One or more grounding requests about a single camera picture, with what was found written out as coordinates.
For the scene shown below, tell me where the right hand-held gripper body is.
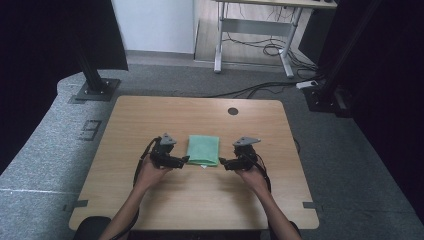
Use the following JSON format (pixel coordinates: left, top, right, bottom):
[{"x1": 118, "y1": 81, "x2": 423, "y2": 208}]
[{"x1": 231, "y1": 135, "x2": 262, "y2": 171}]

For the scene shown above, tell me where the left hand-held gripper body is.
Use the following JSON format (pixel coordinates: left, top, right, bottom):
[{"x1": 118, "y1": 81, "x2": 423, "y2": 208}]
[{"x1": 149, "y1": 132, "x2": 183, "y2": 170}]

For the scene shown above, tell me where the green microfibre towel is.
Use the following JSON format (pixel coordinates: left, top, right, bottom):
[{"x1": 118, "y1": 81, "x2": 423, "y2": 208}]
[{"x1": 185, "y1": 134, "x2": 221, "y2": 169}]

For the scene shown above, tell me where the person's left hand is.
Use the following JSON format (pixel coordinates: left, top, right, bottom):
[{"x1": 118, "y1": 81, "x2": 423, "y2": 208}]
[{"x1": 134, "y1": 155, "x2": 174, "y2": 194}]

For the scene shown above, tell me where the person's right hand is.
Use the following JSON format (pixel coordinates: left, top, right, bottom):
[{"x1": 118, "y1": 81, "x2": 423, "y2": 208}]
[{"x1": 232, "y1": 164, "x2": 270, "y2": 198}]

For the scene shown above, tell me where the white power strip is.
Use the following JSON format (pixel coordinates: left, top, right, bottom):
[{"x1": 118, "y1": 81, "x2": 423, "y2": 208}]
[{"x1": 295, "y1": 79, "x2": 320, "y2": 90}]

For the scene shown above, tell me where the black metal stand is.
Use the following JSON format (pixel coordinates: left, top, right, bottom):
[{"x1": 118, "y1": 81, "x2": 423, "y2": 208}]
[
  {"x1": 303, "y1": 0, "x2": 384, "y2": 118},
  {"x1": 73, "y1": 36, "x2": 122, "y2": 103}
]

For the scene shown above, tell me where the black computer case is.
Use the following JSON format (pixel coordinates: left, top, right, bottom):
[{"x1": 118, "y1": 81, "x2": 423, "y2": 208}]
[{"x1": 297, "y1": 7, "x2": 335, "y2": 65}]

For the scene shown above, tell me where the black curtain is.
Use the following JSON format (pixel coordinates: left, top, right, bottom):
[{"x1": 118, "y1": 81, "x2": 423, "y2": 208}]
[
  {"x1": 316, "y1": 0, "x2": 424, "y2": 223},
  {"x1": 0, "y1": 0, "x2": 130, "y2": 175}
]

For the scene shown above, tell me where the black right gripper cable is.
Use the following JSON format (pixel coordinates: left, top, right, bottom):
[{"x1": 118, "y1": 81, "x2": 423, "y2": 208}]
[{"x1": 247, "y1": 150, "x2": 273, "y2": 195}]

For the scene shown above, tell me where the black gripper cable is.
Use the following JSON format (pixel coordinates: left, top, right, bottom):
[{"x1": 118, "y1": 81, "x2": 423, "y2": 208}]
[
  {"x1": 247, "y1": 150, "x2": 273, "y2": 195},
  {"x1": 109, "y1": 136, "x2": 162, "y2": 240}
]

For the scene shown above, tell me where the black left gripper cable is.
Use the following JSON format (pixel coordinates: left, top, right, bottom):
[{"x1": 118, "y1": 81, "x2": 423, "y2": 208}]
[{"x1": 109, "y1": 136, "x2": 162, "y2": 240}]

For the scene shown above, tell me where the black floor cable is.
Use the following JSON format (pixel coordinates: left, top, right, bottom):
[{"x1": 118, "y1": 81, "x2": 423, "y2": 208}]
[{"x1": 201, "y1": 79, "x2": 301, "y2": 100}]

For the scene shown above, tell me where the tangle of black cables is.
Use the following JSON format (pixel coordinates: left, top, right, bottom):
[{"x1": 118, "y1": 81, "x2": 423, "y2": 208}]
[{"x1": 222, "y1": 4, "x2": 319, "y2": 74}]

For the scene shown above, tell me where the white metal frame desk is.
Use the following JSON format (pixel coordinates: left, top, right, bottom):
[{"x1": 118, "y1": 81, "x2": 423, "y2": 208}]
[{"x1": 212, "y1": 0, "x2": 338, "y2": 79}]

